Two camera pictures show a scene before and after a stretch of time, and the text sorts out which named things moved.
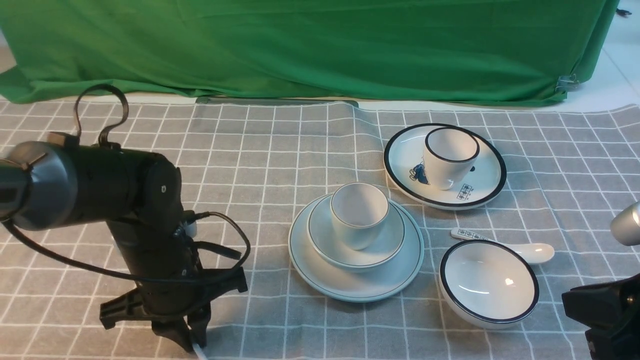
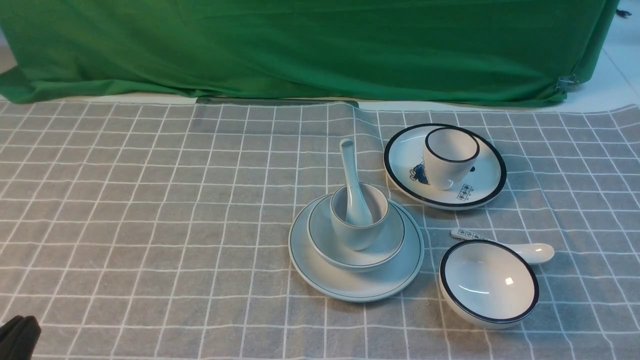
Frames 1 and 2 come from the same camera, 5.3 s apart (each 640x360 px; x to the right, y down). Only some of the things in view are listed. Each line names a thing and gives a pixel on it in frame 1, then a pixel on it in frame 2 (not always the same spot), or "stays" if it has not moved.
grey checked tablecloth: (261, 166) stays
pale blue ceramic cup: (359, 211) stays
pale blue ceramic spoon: (200, 352) to (357, 212)
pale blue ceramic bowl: (326, 240) stays
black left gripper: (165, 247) to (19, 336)
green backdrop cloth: (434, 52) stays
